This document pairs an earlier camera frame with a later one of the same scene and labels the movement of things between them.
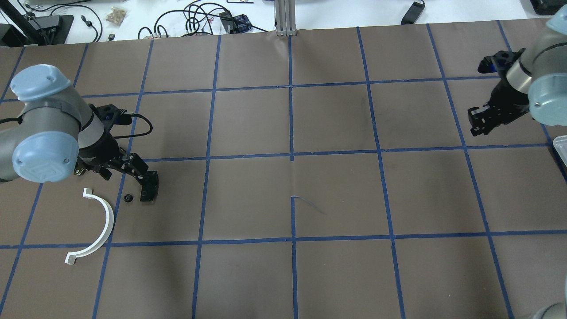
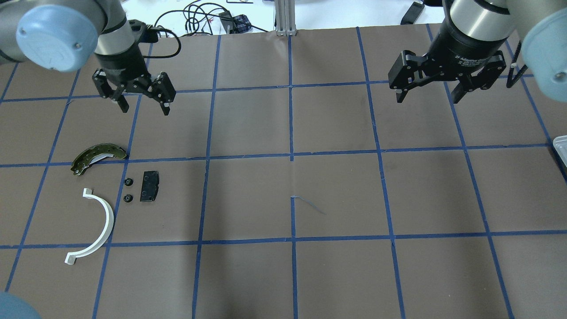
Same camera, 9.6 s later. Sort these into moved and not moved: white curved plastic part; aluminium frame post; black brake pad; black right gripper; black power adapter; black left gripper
Moved: black right gripper; black left gripper
Not moved: black brake pad; aluminium frame post; black power adapter; white curved plastic part
